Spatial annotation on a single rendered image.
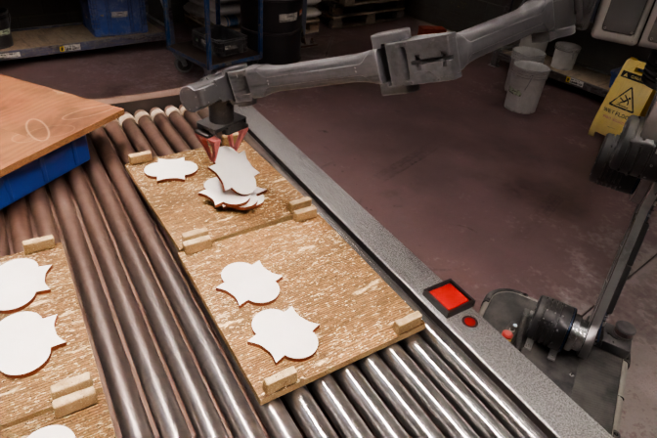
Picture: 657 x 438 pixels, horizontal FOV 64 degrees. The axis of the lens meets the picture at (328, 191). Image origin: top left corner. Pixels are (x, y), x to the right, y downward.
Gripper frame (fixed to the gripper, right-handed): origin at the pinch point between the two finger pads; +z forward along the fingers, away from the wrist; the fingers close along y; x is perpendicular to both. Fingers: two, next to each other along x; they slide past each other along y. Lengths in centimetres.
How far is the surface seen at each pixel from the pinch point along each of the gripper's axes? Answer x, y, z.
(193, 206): 0.4, -10.1, 10.8
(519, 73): 31, 345, 72
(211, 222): -7.5, -11.3, 10.9
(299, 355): -48, -28, 10
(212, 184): 1.1, -3.0, 7.8
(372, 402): -62, -26, 13
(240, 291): -29.5, -23.7, 10.2
